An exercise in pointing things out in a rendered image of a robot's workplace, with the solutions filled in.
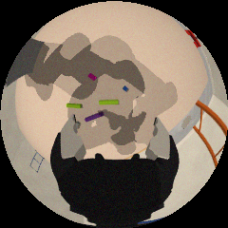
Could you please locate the magenta rod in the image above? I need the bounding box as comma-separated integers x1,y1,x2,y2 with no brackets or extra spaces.
88,73,97,81

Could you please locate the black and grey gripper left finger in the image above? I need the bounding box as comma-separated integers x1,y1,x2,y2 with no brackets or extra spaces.
50,114,86,192

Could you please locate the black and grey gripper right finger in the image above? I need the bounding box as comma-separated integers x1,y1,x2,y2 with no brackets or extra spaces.
145,117,180,190

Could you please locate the purple rod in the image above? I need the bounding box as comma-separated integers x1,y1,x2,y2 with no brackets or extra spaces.
85,111,104,122

